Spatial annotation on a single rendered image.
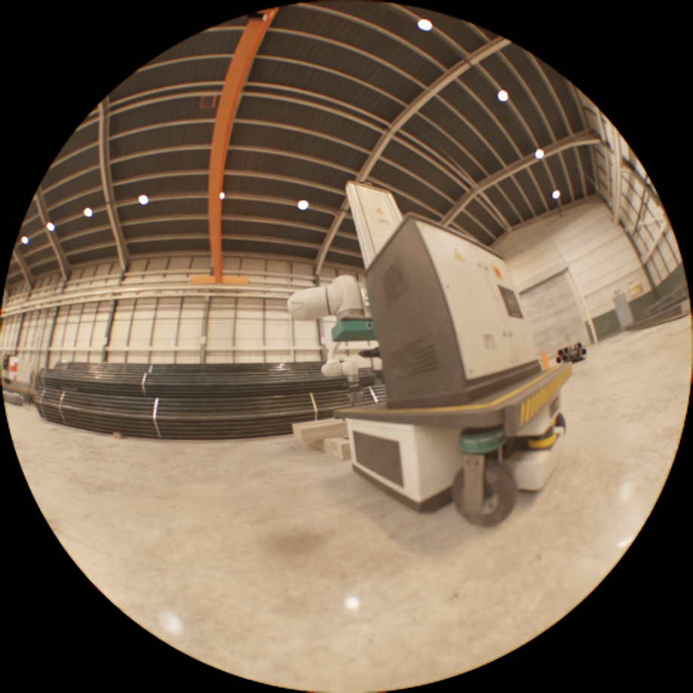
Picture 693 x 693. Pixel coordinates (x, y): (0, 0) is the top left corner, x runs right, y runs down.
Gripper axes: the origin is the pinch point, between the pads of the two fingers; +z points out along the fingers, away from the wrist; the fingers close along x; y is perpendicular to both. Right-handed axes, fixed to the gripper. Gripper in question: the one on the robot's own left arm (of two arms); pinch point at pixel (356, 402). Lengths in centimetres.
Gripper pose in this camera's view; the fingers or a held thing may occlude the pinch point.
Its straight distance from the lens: 169.3
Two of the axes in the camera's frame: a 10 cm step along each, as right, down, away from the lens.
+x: -4.8, 2.8, 8.4
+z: 1.3, 9.6, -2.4
